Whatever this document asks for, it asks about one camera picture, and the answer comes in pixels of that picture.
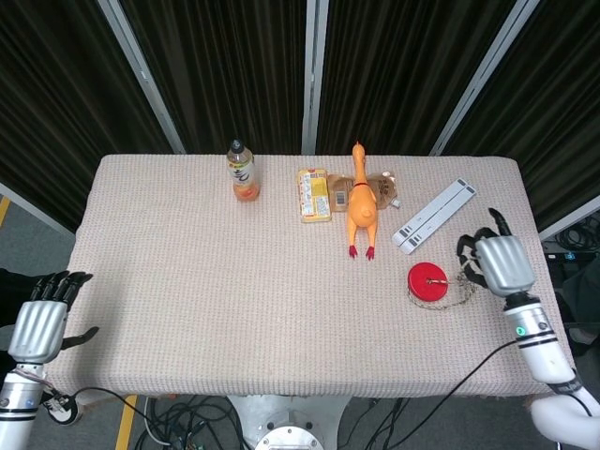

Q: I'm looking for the white robot torso base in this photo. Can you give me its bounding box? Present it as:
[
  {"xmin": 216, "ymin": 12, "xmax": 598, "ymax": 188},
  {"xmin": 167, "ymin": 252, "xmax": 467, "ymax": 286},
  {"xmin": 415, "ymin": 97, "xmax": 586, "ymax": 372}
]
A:
[{"xmin": 227, "ymin": 395, "xmax": 353, "ymax": 450}]

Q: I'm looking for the beige speckled braided rope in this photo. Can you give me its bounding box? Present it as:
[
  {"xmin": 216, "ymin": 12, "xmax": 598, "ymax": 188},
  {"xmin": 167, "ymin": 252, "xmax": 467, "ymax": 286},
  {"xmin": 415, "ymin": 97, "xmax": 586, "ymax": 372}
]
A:
[{"xmin": 406, "ymin": 262, "xmax": 482, "ymax": 313}]

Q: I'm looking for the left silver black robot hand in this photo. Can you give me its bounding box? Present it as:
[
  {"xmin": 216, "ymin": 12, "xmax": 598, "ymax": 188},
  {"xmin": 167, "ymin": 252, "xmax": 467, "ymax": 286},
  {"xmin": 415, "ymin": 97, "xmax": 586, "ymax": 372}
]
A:
[{"xmin": 7, "ymin": 270, "xmax": 100, "ymax": 365}]

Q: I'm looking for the white folding laptop stand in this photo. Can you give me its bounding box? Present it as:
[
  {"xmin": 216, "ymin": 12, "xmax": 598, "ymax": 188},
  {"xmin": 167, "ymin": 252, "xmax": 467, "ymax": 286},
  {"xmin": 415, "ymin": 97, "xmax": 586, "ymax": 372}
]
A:
[{"xmin": 391, "ymin": 176, "xmax": 479, "ymax": 256}]

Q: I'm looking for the small wrist connector board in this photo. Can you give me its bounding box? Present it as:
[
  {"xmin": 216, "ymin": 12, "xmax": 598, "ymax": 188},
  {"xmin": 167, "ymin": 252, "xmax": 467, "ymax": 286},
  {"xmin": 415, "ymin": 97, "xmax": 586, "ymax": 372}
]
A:
[{"xmin": 41, "ymin": 391, "xmax": 83, "ymax": 426}]

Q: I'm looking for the orange rubber chicken toy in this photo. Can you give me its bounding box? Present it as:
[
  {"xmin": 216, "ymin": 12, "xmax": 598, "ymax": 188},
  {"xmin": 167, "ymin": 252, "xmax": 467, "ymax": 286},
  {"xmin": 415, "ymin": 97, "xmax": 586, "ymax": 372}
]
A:
[{"xmin": 346, "ymin": 140, "xmax": 379, "ymax": 262}]

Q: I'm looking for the silver partition frame post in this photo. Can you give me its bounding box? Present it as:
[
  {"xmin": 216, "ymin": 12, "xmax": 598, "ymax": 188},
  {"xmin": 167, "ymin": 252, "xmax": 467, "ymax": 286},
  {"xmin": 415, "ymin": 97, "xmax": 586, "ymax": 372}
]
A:
[
  {"xmin": 301, "ymin": 0, "xmax": 329, "ymax": 156},
  {"xmin": 538, "ymin": 194, "xmax": 600, "ymax": 240},
  {"xmin": 96, "ymin": 0, "xmax": 188, "ymax": 155},
  {"xmin": 0, "ymin": 181, "xmax": 76, "ymax": 235},
  {"xmin": 428, "ymin": 0, "xmax": 543, "ymax": 157}
]

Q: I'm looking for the yellow snack box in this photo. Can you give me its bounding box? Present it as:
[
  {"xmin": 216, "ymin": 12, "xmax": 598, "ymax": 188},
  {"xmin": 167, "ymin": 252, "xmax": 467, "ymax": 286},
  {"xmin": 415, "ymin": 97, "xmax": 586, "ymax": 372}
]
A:
[{"xmin": 296, "ymin": 168, "xmax": 334, "ymax": 224}]

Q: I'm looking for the brown spouted pouch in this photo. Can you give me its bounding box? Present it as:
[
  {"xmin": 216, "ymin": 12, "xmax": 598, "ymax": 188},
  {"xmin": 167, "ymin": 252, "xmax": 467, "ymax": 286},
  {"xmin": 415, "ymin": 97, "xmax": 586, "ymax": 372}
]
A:
[{"xmin": 327, "ymin": 172, "xmax": 403, "ymax": 211}]

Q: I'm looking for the beige waffle weave tablecloth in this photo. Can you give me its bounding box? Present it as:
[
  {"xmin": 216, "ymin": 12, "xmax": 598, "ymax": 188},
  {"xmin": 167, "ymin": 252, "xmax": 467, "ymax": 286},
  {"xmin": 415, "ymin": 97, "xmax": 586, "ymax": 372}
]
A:
[{"xmin": 46, "ymin": 154, "xmax": 576, "ymax": 399}]

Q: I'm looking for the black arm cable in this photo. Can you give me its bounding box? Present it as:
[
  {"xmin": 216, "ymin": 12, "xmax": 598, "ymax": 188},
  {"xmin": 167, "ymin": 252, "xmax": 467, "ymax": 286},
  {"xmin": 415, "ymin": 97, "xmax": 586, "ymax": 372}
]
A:
[
  {"xmin": 363, "ymin": 339, "xmax": 521, "ymax": 450},
  {"xmin": 65, "ymin": 386, "xmax": 174, "ymax": 446}
]

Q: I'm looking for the black floor cable bundle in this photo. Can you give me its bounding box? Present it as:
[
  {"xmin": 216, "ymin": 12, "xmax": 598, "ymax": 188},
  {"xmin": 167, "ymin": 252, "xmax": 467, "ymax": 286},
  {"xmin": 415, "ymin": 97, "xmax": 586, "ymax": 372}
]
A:
[{"xmin": 135, "ymin": 396, "xmax": 249, "ymax": 450}]

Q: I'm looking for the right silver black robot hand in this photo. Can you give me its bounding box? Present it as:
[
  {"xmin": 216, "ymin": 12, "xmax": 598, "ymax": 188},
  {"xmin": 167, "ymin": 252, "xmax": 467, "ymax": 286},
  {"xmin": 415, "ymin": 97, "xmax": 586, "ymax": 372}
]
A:
[{"xmin": 457, "ymin": 208, "xmax": 537, "ymax": 298}]

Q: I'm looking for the dark curtain panel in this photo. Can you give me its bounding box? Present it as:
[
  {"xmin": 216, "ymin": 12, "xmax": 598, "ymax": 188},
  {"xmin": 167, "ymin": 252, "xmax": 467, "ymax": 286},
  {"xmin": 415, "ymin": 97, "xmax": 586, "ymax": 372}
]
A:
[
  {"xmin": 444, "ymin": 0, "xmax": 600, "ymax": 231},
  {"xmin": 119, "ymin": 0, "xmax": 310, "ymax": 155},
  {"xmin": 0, "ymin": 0, "xmax": 174, "ymax": 233},
  {"xmin": 316, "ymin": 0, "xmax": 519, "ymax": 156}
]

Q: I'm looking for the orange juice drink bottle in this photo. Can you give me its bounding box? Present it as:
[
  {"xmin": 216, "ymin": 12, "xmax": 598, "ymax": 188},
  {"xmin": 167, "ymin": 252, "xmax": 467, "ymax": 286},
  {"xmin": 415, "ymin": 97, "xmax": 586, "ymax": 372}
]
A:
[{"xmin": 226, "ymin": 139, "xmax": 262, "ymax": 203}]

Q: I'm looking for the red disc with centre hole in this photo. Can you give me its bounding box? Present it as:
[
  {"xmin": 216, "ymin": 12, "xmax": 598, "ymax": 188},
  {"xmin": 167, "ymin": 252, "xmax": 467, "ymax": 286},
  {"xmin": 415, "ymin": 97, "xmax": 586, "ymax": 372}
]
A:
[{"xmin": 406, "ymin": 262, "xmax": 450, "ymax": 300}]

